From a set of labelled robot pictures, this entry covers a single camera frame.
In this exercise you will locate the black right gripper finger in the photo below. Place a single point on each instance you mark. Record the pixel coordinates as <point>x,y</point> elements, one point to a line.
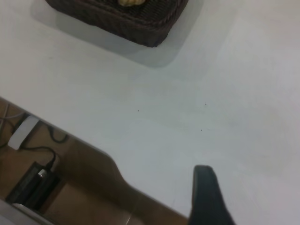
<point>207,201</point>

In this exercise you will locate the dark brown wicker basket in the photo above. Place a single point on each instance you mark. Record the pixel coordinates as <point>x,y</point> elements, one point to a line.
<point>140,28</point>

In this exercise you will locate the striped orange bread roll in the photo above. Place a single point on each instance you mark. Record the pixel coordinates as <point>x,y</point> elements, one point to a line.
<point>131,2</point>

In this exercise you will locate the black power adapter brick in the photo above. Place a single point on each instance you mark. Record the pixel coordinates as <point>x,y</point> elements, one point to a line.
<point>30,185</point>

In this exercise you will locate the white power strip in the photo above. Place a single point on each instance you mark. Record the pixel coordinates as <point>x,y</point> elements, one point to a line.
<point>22,133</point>

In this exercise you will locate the grey metal frame piece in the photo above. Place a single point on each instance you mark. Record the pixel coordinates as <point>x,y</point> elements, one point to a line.
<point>21,214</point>

